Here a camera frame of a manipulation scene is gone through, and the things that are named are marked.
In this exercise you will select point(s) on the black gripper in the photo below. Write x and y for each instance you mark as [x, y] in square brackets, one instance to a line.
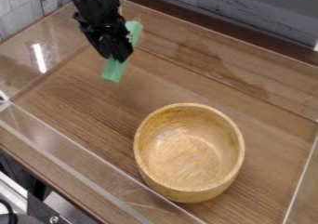
[103, 26]

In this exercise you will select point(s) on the green rectangular block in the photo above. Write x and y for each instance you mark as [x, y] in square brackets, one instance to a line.
[115, 68]

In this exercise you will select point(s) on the brown wooden bowl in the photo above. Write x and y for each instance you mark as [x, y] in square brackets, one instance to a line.
[189, 149]

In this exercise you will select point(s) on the clear acrylic tray walls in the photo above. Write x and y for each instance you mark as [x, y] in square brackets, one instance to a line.
[67, 122]

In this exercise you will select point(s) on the black metal table bracket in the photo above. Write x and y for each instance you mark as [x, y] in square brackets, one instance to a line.
[44, 213]

